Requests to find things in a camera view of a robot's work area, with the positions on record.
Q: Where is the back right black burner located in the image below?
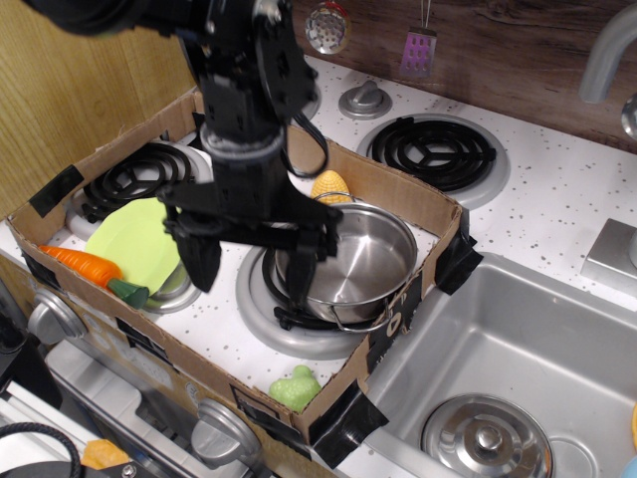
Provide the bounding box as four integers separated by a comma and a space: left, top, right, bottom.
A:
356, 114, 511, 209

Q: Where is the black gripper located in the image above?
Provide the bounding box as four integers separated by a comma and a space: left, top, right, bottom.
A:
157, 145, 342, 310

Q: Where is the orange toy carrot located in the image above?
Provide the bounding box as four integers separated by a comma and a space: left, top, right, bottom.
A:
39, 245, 149, 310

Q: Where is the grey oven knob right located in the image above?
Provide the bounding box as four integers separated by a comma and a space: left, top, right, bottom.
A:
190, 398, 261, 468

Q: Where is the grey toy sink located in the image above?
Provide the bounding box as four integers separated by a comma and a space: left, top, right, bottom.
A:
366, 255, 636, 477

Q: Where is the grey stove knob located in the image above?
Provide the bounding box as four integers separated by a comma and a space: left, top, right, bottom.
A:
338, 80, 393, 120
142, 263, 201, 315

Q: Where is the green toy vegetable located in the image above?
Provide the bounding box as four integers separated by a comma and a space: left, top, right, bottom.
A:
269, 364, 321, 412

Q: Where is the orange sponge piece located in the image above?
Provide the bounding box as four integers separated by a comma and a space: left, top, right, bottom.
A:
81, 439, 130, 470

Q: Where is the grey toy faucet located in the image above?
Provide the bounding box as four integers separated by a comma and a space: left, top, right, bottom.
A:
578, 2, 636, 104

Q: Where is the cardboard fence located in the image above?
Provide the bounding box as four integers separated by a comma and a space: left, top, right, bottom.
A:
8, 93, 467, 468

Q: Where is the grey stove knob back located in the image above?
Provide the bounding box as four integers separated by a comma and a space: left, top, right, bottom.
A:
338, 80, 393, 120

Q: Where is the yellow toy corn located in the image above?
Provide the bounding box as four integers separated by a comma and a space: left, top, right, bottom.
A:
311, 170, 351, 204

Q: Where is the grey stove knob front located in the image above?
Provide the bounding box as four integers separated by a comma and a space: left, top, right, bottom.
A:
142, 263, 201, 315

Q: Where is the front left black burner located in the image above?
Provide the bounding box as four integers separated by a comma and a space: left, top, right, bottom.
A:
66, 140, 212, 240

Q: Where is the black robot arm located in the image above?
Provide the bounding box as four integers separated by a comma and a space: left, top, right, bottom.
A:
32, 1, 341, 309

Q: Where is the light green plastic plate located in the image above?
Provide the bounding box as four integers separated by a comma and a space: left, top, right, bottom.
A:
85, 197, 180, 295

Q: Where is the hanging slotted spatula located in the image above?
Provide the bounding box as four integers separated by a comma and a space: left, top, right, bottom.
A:
399, 1, 437, 79

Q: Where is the stainless steel pot lid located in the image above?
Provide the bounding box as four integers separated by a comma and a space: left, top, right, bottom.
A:
420, 393, 554, 477

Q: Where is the hanging metal strainer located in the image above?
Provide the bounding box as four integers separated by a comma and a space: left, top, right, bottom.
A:
305, 1, 351, 55

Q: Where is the grey oven knob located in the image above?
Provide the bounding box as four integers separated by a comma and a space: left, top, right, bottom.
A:
27, 288, 88, 346
190, 398, 261, 468

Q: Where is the front right black burner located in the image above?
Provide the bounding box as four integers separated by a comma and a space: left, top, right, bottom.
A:
235, 248, 384, 360

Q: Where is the grey oven knob left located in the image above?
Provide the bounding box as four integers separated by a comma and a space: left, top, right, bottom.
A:
27, 288, 88, 346

